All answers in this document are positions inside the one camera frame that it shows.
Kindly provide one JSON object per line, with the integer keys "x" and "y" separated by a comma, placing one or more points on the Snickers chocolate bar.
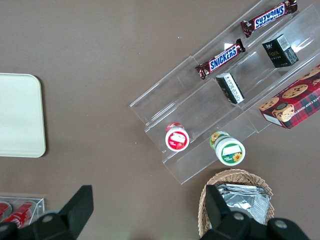
{"x": 270, "y": 17}
{"x": 221, "y": 58}

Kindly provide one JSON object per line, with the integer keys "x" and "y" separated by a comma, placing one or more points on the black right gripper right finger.
{"x": 220, "y": 215}

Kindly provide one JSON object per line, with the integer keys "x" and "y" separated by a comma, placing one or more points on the red tartan cookie box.
{"x": 295, "y": 100}

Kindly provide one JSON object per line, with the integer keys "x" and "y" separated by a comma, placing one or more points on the green lid yogurt cup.
{"x": 230, "y": 151}

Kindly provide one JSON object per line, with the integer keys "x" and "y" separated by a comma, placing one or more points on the small black carton box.
{"x": 230, "y": 88}
{"x": 277, "y": 53}

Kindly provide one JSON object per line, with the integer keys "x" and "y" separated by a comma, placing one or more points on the red lid yogurt cup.
{"x": 177, "y": 140}

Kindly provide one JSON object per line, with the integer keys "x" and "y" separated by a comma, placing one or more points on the light wicker basket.
{"x": 237, "y": 176}

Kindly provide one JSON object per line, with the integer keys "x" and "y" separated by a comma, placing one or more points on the clear acrylic bottle rack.
{"x": 40, "y": 203}

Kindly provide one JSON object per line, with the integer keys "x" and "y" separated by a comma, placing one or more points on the cream plastic tray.
{"x": 20, "y": 115}

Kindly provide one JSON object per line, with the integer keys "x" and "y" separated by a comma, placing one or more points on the stack of foil trays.
{"x": 250, "y": 202}

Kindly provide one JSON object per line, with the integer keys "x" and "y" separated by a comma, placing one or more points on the clear acrylic stepped display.
{"x": 175, "y": 100}

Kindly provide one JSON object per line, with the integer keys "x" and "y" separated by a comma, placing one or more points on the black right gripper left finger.
{"x": 75, "y": 212}

